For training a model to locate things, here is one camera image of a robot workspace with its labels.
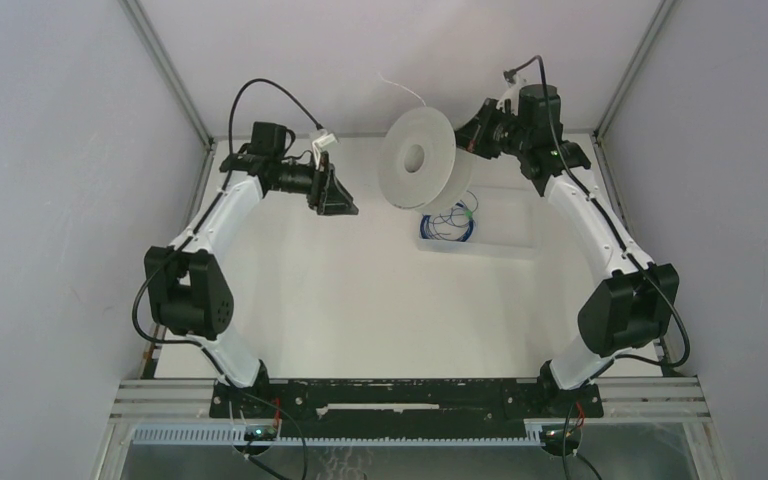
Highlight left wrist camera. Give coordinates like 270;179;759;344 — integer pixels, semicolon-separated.
311;129;339;171

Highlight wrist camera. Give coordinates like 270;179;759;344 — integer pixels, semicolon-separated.
496;70;527;116
311;129;339;171

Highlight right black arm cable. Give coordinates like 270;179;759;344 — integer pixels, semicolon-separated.
503;54;691;370

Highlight white cable spool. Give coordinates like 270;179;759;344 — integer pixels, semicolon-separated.
378;107;475;215

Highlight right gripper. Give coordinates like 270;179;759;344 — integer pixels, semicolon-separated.
447;98;532;160

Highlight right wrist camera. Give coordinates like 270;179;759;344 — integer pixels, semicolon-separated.
496;70;527;116

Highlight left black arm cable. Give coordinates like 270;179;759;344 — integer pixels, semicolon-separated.
130;78;324;372

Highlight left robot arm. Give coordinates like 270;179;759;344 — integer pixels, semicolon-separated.
136;122;359;417

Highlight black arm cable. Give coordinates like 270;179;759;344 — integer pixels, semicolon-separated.
130;78;324;372
503;54;691;370

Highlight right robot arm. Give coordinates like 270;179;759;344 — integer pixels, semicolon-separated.
454;84;679;416

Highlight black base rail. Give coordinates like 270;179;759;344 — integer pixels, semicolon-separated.
209;371;604;436

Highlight white thin cable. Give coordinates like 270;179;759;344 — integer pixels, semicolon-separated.
377;71;428;111

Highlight white slotted cable duct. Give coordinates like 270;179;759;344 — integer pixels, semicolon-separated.
131;422;561;447

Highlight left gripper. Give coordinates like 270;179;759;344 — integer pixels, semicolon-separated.
271;151;358;217

